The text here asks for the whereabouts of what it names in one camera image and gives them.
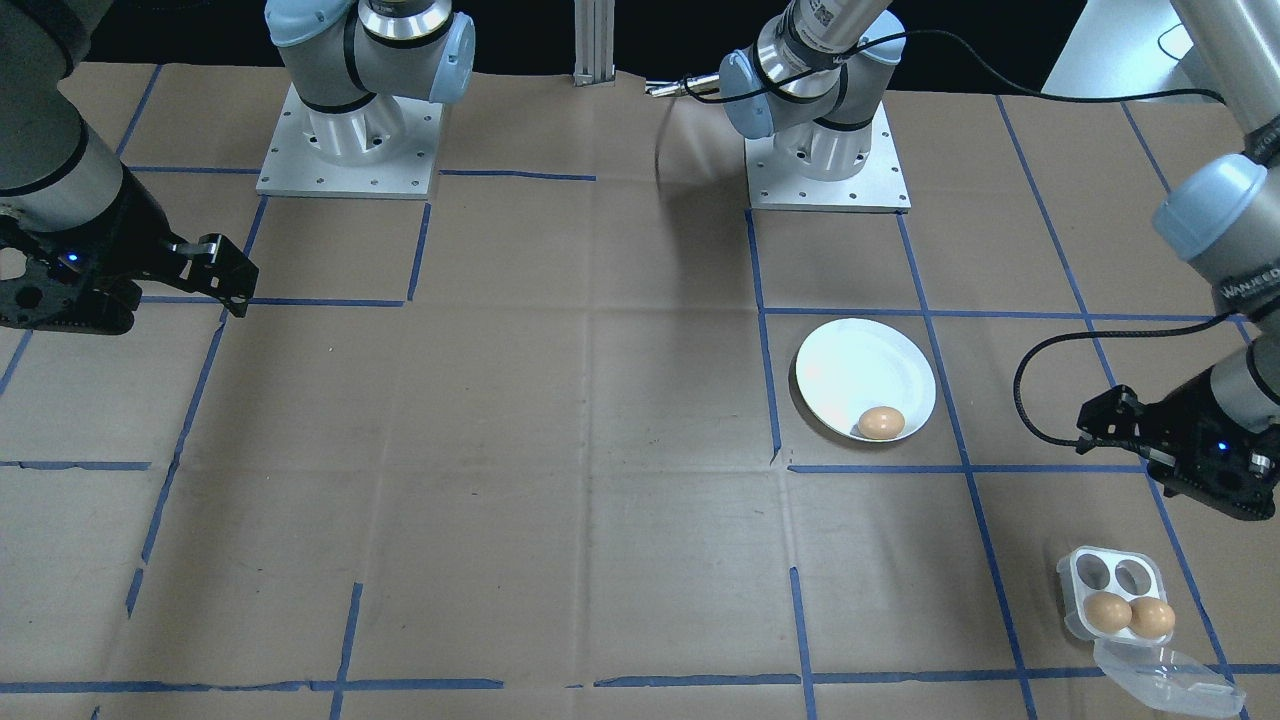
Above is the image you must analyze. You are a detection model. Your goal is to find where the white square base plate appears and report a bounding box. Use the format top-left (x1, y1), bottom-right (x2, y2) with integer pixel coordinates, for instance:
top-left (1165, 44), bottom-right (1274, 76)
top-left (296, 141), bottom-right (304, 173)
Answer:
top-left (745, 100), bottom-right (912, 214)
top-left (256, 80), bottom-right (444, 201)

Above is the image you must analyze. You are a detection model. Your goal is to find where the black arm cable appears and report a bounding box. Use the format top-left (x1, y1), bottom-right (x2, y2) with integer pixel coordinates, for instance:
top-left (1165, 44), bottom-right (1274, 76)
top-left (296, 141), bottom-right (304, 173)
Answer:
top-left (680, 28), bottom-right (1251, 449)

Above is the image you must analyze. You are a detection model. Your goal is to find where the clear plastic egg box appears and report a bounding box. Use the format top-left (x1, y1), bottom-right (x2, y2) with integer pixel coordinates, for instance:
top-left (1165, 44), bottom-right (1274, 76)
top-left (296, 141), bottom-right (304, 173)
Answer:
top-left (1057, 545), bottom-right (1248, 714)

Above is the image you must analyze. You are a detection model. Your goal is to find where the white round plate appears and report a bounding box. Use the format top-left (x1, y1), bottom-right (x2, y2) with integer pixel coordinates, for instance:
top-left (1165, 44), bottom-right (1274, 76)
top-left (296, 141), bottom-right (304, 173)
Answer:
top-left (794, 317), bottom-right (938, 445)

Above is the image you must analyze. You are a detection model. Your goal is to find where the aluminium profile post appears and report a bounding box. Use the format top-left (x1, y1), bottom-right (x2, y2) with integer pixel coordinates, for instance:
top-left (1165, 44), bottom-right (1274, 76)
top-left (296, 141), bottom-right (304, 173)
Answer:
top-left (573, 0), bottom-right (618, 88)

